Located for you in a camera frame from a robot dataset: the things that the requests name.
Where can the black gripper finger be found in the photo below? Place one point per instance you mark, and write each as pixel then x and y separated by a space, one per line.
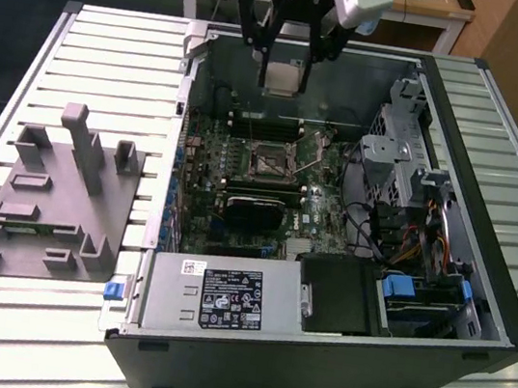
pixel 330 43
pixel 248 12

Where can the silver square CPU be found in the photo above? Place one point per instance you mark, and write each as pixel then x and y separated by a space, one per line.
pixel 284 79

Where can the CPU socket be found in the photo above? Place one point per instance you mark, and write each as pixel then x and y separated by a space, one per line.
pixel 273 162

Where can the black RAM sticks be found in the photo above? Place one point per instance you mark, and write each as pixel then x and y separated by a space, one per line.
pixel 262 188
pixel 269 127

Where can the thin metal locking lever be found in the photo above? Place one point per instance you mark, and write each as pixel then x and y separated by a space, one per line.
pixel 313 161

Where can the grey metal drive cage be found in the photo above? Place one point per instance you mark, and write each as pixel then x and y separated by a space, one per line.
pixel 389 169

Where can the green motherboard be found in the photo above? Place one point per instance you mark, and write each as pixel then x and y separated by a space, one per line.
pixel 319 217

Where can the silver chipset heat sink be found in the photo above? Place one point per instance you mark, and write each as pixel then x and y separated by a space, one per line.
pixel 298 249

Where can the hard disk in blue carrier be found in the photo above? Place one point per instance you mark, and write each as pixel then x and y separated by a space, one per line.
pixel 399 285

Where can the black power supply label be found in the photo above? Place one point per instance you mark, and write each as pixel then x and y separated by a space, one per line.
pixel 232 300

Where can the grey plastic parts rack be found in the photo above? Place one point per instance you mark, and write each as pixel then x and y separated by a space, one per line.
pixel 64 223

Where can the grey power supply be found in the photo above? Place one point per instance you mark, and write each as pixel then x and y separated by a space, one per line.
pixel 170 298

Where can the blue case latch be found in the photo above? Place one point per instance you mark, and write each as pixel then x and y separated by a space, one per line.
pixel 113 291

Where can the black open PC case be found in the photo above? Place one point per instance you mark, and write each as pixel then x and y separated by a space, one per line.
pixel 309 377

